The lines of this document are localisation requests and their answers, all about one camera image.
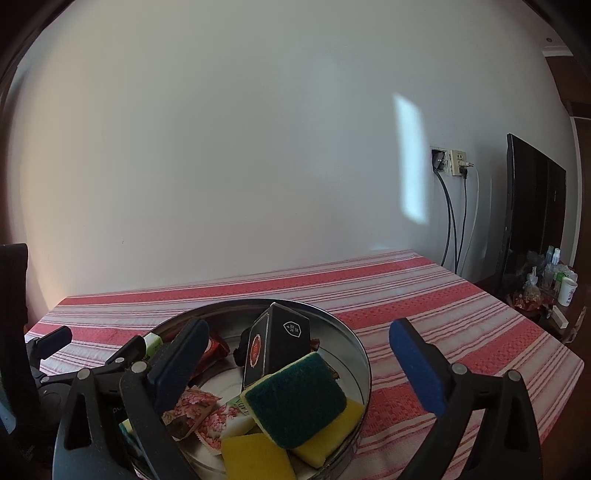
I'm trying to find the white wall power socket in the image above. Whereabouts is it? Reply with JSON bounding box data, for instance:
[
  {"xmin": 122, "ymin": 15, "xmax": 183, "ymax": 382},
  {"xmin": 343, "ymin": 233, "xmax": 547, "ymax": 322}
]
[{"xmin": 431, "ymin": 148, "xmax": 475, "ymax": 178}]

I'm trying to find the black gold gift box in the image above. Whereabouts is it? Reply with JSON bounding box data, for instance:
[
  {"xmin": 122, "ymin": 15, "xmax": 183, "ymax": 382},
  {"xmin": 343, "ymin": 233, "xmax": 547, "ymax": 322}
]
[{"xmin": 242, "ymin": 302, "xmax": 311, "ymax": 389}]

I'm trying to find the red snack packet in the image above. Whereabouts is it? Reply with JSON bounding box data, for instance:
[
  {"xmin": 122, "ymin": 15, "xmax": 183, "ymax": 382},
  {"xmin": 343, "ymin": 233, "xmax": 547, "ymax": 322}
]
[{"xmin": 200, "ymin": 333, "xmax": 229, "ymax": 365}]

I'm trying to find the black monitor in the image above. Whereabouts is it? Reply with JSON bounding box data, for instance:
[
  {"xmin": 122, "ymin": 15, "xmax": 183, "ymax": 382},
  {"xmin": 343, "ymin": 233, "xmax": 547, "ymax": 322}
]
[{"xmin": 495, "ymin": 133, "xmax": 566, "ymax": 286}]

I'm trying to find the red white striped tablecloth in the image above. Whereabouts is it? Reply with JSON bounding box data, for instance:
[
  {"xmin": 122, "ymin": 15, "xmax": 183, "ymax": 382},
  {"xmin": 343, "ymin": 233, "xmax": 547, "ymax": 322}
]
[{"xmin": 29, "ymin": 250, "xmax": 584, "ymax": 479}]

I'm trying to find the white power cable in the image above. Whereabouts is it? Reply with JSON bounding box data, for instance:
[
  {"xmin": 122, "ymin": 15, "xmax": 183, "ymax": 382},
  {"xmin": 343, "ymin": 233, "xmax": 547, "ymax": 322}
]
[{"xmin": 461, "ymin": 163, "xmax": 482, "ymax": 277}]

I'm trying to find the white snack packet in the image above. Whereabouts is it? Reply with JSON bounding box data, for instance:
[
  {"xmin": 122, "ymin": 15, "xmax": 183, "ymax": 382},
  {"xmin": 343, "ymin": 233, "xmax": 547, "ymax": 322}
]
[{"xmin": 162, "ymin": 386, "xmax": 221, "ymax": 441}]

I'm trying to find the black yarn ball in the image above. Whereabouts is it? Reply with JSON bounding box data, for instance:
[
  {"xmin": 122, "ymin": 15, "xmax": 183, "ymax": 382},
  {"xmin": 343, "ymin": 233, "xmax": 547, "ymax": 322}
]
[{"xmin": 232, "ymin": 327, "xmax": 252, "ymax": 368}]

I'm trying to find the white cup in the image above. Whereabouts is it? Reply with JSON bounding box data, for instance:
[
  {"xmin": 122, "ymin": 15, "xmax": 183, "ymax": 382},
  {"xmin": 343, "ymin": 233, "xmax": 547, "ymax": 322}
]
[{"xmin": 558, "ymin": 277, "xmax": 578, "ymax": 307}]

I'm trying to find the blue round metal tin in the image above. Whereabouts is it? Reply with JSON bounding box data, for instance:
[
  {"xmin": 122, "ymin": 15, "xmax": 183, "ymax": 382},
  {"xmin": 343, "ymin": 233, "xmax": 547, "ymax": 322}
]
[{"xmin": 117, "ymin": 298, "xmax": 373, "ymax": 480}]

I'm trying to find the green tissue pack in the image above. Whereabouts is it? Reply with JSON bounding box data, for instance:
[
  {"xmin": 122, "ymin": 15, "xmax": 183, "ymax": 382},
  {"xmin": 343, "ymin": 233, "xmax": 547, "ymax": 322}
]
[{"xmin": 143, "ymin": 332, "xmax": 163, "ymax": 360}]

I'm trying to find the plain yellow sponge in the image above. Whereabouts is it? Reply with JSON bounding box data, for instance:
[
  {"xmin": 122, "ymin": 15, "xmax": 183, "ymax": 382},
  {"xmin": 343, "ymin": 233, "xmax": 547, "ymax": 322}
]
[{"xmin": 221, "ymin": 433, "xmax": 297, "ymax": 480}]

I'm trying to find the clear spray bottle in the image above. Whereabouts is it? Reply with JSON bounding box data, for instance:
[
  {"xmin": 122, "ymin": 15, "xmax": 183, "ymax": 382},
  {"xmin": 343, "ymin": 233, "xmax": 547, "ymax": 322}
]
[{"xmin": 541, "ymin": 246, "xmax": 561, "ymax": 290}]

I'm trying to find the green yellow sponge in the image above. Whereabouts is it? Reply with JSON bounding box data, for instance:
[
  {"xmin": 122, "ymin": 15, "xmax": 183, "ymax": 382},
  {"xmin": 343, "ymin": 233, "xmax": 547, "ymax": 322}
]
[{"xmin": 240, "ymin": 352, "xmax": 366, "ymax": 469}]

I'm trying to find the cream pink snack packet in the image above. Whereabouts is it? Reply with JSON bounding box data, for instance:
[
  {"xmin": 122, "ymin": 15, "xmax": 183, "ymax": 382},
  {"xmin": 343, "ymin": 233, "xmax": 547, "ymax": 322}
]
[{"xmin": 197, "ymin": 402, "xmax": 252, "ymax": 456}]

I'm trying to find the black power cable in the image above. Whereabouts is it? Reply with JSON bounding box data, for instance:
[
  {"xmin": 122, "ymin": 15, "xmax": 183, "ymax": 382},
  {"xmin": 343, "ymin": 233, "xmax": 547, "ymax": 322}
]
[{"xmin": 433, "ymin": 156, "xmax": 470, "ymax": 274}]

